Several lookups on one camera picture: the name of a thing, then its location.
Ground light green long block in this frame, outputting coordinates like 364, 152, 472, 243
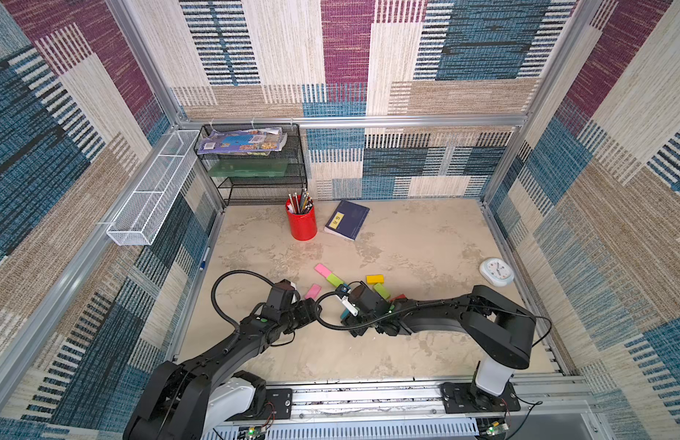
325, 272, 346, 288

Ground pink long block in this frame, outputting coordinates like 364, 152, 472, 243
314, 263, 333, 279

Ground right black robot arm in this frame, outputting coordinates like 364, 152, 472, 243
341, 284, 537, 397

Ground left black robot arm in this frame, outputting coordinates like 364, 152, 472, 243
123, 280, 316, 439

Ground yellow block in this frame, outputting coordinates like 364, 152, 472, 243
366, 275, 384, 285

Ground red ribbed pencil cup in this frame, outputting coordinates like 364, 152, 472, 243
286, 198, 318, 241

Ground dark blue notebook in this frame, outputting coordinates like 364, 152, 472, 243
325, 200, 370, 240

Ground pencils in cup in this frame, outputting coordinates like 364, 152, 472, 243
287, 188, 314, 216

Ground black mesh shelf rack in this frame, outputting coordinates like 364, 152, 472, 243
193, 124, 308, 206

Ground green folder in rack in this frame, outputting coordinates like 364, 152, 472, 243
208, 159, 289, 178

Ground colourful magazine on rack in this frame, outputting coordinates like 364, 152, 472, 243
196, 128, 289, 156

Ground blue pen by wall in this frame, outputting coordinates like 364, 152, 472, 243
199, 247, 211, 271

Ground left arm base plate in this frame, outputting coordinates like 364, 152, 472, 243
227, 388, 293, 422

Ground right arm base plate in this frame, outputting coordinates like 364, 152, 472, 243
439, 382, 521, 414

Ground white wire wall basket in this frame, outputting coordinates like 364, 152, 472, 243
107, 130, 197, 246

